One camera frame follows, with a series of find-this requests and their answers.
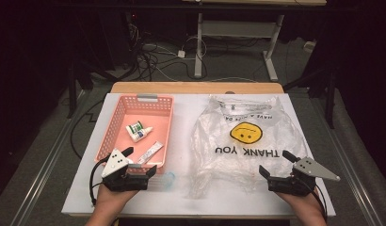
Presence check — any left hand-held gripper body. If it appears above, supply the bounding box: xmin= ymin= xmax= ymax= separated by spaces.
xmin=101 ymin=148 xmax=152 ymax=193

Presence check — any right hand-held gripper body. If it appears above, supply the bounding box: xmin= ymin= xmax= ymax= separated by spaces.
xmin=266 ymin=155 xmax=342 ymax=198

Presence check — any white ointment tube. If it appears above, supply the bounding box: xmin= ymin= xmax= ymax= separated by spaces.
xmin=137 ymin=140 xmax=165 ymax=165

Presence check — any clear plastic bag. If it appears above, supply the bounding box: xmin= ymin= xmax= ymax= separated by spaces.
xmin=187 ymin=94 xmax=308 ymax=200

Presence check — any pink plastic basket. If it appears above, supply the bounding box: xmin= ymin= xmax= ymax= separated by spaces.
xmin=94 ymin=93 xmax=175 ymax=175

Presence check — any person's left hand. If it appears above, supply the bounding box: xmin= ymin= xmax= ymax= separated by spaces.
xmin=93 ymin=183 xmax=138 ymax=218

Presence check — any person's right hand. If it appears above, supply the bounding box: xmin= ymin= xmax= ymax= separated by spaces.
xmin=275 ymin=187 xmax=327 ymax=221

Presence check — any white board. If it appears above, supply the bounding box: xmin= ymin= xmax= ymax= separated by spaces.
xmin=61 ymin=92 xmax=336 ymax=218

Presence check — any black stand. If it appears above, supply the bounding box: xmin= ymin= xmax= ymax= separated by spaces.
xmin=283 ymin=67 xmax=336 ymax=130
xmin=67 ymin=62 xmax=120 ymax=120

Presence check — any small white box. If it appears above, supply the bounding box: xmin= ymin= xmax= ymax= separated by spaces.
xmin=303 ymin=40 xmax=317 ymax=53

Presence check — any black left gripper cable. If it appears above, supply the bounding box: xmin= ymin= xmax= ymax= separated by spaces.
xmin=88 ymin=156 xmax=108 ymax=206

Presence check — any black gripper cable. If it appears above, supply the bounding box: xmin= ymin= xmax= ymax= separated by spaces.
xmin=307 ymin=183 xmax=328 ymax=220
xmin=88 ymin=156 xmax=108 ymax=206

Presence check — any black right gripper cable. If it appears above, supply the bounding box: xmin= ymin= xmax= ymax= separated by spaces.
xmin=307 ymin=183 xmax=328 ymax=220

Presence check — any metal floor rail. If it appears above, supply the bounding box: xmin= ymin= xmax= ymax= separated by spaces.
xmin=302 ymin=97 xmax=385 ymax=226
xmin=8 ymin=90 xmax=88 ymax=226

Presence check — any black floor cable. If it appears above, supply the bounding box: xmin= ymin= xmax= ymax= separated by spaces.
xmin=70 ymin=98 xmax=105 ymax=159

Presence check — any tangle of floor cables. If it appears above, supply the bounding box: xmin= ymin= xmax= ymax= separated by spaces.
xmin=128 ymin=22 xmax=211 ymax=83

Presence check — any white table frame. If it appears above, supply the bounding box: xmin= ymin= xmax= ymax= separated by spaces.
xmin=181 ymin=0 xmax=328 ymax=83

